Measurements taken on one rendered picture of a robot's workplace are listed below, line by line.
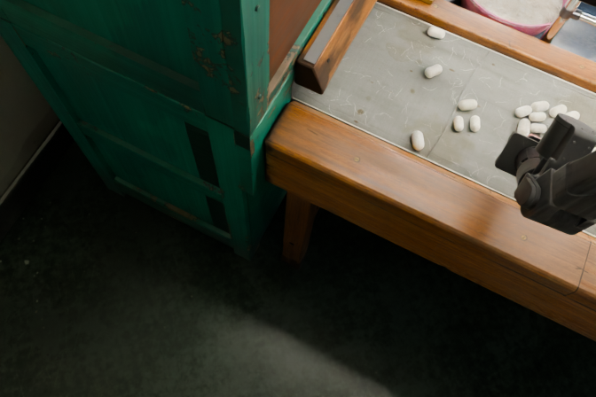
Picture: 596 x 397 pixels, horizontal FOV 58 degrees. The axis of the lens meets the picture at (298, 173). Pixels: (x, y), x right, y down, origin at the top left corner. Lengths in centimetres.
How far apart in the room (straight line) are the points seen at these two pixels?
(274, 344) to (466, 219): 84
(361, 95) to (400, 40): 16
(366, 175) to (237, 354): 84
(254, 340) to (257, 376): 10
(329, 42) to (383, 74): 17
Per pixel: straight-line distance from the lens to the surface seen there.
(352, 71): 110
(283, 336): 165
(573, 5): 118
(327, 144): 98
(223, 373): 164
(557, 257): 102
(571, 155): 81
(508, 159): 93
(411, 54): 115
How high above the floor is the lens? 163
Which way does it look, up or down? 66 degrees down
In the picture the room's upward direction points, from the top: 7 degrees clockwise
